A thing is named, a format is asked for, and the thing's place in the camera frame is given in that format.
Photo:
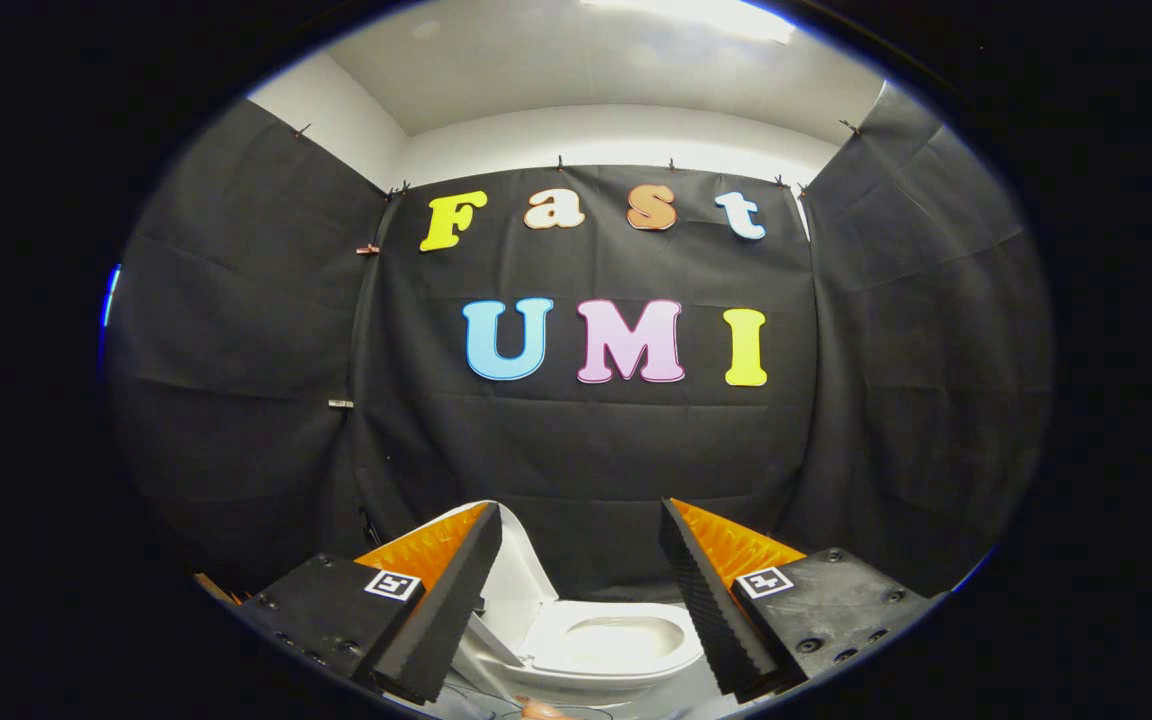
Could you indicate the white toilet lid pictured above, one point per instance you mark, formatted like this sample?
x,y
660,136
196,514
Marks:
x,y
521,580

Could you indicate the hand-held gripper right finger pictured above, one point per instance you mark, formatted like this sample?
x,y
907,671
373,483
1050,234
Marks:
x,y
708,610

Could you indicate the black backdrop cloth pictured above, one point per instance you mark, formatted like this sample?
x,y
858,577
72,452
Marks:
x,y
596,450

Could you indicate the row of small dark clips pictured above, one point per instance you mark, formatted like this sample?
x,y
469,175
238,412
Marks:
x,y
559,163

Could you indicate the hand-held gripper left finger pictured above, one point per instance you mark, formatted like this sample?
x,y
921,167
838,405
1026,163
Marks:
x,y
446,610

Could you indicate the white toilet seat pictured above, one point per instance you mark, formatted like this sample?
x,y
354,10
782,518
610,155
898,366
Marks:
x,y
688,650

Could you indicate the white ceramic toilet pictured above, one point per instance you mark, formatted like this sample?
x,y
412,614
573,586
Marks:
x,y
576,675

